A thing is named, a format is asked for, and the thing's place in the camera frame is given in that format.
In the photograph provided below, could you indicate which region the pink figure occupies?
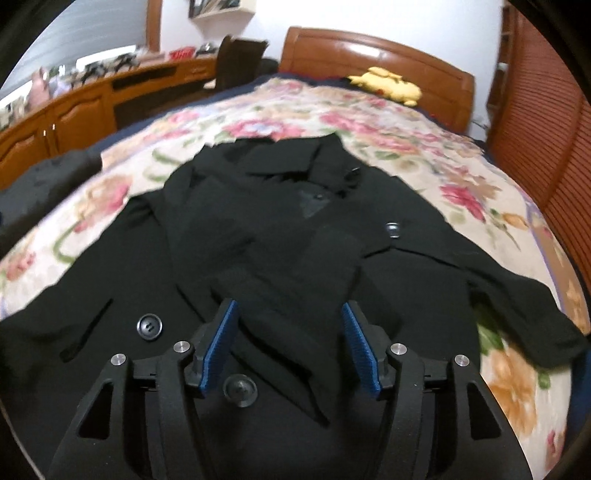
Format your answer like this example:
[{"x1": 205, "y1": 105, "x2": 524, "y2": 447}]
[{"x1": 28, "y1": 67, "x2": 51, "y2": 104}]

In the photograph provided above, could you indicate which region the yellow plush toy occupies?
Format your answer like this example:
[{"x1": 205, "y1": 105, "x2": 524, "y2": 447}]
[{"x1": 347, "y1": 67, "x2": 423, "y2": 107}]

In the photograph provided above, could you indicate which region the white wall shelf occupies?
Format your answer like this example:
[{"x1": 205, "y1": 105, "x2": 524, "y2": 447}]
[{"x1": 188, "y1": 0, "x2": 254, "y2": 20}]

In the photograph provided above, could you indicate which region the dark grey jacket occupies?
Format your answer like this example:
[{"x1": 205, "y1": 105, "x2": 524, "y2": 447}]
[{"x1": 0, "y1": 148, "x2": 103, "y2": 254}]

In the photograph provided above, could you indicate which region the grey window blind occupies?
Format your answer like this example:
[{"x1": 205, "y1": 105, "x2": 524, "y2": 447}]
[{"x1": 4, "y1": 0, "x2": 151, "y2": 88}]

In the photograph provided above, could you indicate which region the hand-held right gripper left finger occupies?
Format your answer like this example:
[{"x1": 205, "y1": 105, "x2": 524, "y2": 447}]
[{"x1": 48, "y1": 298, "x2": 241, "y2": 480}]

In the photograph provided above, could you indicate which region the navy bed sheet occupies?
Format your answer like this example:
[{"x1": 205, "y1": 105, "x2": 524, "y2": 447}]
[{"x1": 90, "y1": 60, "x2": 287, "y2": 155}]

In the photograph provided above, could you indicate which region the wooden desk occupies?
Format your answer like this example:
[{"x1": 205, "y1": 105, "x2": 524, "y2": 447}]
[{"x1": 0, "y1": 58, "x2": 218, "y2": 174}]

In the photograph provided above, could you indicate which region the floral blanket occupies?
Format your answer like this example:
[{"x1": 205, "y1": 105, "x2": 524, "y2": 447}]
[{"x1": 0, "y1": 76, "x2": 583, "y2": 480}]

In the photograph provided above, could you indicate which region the row of dark figurines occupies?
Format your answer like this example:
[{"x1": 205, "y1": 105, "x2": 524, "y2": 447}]
[{"x1": 51, "y1": 52, "x2": 139, "y2": 88}]

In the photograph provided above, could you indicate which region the dark brown chair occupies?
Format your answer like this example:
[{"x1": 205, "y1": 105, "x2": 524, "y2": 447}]
[{"x1": 215, "y1": 36, "x2": 270, "y2": 90}]

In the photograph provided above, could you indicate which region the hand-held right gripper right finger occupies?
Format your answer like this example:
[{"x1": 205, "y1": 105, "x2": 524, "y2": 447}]
[{"x1": 341, "y1": 300, "x2": 539, "y2": 480}]

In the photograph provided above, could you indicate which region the black coat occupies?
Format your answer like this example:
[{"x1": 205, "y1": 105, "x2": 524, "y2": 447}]
[{"x1": 0, "y1": 134, "x2": 589, "y2": 480}]

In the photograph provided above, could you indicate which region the wooden bed headboard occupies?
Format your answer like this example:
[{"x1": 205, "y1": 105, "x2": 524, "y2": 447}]
[{"x1": 278, "y1": 26, "x2": 476, "y2": 134}]

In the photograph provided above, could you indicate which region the wooden louvered wardrobe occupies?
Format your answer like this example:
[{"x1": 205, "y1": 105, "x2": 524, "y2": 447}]
[{"x1": 487, "y1": 4, "x2": 591, "y2": 287}]

